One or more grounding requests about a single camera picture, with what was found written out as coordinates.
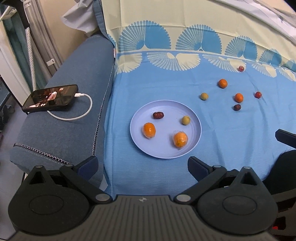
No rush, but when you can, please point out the blue fan-pattern cloth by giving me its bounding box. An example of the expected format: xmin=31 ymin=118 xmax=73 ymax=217
xmin=93 ymin=1 xmax=295 ymax=196

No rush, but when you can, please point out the black smartphone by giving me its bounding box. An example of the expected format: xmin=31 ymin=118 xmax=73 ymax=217
xmin=22 ymin=84 xmax=78 ymax=113

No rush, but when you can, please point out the dark red jujube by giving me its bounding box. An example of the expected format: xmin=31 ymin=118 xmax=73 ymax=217
xmin=152 ymin=111 xmax=164 ymax=120

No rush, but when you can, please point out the grey curtain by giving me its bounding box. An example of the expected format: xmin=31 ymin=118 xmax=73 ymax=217
xmin=23 ymin=0 xmax=63 ymax=81

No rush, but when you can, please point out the green-brown longan fruit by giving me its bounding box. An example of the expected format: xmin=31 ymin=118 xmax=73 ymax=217
xmin=200 ymin=92 xmax=209 ymax=100

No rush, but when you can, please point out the white braided pole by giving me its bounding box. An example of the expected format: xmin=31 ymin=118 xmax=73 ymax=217
xmin=25 ymin=27 xmax=37 ymax=91

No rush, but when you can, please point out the yellow-green longan fruit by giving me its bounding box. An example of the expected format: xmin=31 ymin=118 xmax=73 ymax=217
xmin=182 ymin=115 xmax=191 ymax=126

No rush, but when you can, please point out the white charging cable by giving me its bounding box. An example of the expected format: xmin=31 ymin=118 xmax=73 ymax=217
xmin=47 ymin=92 xmax=93 ymax=122

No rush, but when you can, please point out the red cherry tomato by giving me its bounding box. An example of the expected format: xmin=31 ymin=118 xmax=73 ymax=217
xmin=254 ymin=91 xmax=262 ymax=98
xmin=238 ymin=66 xmax=244 ymax=72

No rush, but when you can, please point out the dark purple jujube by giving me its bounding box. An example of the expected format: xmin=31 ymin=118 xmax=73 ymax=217
xmin=233 ymin=104 xmax=241 ymax=111

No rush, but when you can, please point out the orange tangerine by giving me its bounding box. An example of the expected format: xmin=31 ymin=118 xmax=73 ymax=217
xmin=218 ymin=79 xmax=228 ymax=88
xmin=173 ymin=131 xmax=188 ymax=149
xmin=234 ymin=93 xmax=244 ymax=103

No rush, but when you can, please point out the lavender round plate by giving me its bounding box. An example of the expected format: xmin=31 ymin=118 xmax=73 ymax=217
xmin=129 ymin=100 xmax=202 ymax=159

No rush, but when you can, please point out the orange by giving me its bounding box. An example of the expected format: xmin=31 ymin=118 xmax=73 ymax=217
xmin=142 ymin=123 xmax=156 ymax=138

